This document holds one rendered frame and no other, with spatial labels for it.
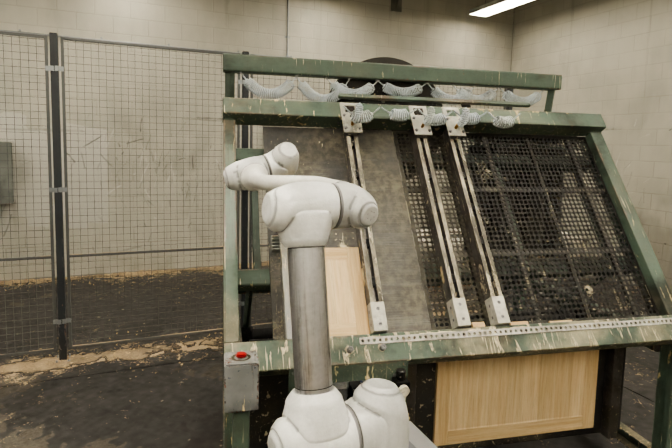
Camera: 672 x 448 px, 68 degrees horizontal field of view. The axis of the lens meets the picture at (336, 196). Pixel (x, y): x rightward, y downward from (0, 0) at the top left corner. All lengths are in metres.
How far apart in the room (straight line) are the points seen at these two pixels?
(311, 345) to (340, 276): 0.96
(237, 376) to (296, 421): 0.55
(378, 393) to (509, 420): 1.52
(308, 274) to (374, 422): 0.42
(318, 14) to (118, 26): 2.64
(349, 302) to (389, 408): 0.87
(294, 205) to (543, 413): 2.04
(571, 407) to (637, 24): 5.66
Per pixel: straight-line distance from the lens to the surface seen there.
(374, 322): 2.18
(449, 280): 2.37
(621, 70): 7.78
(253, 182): 1.78
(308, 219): 1.31
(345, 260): 2.31
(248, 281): 2.27
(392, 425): 1.47
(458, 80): 3.34
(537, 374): 2.87
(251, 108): 2.57
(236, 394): 1.90
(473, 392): 2.72
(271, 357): 2.10
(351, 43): 7.67
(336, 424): 1.39
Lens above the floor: 1.69
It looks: 6 degrees down
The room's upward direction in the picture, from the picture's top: 1 degrees clockwise
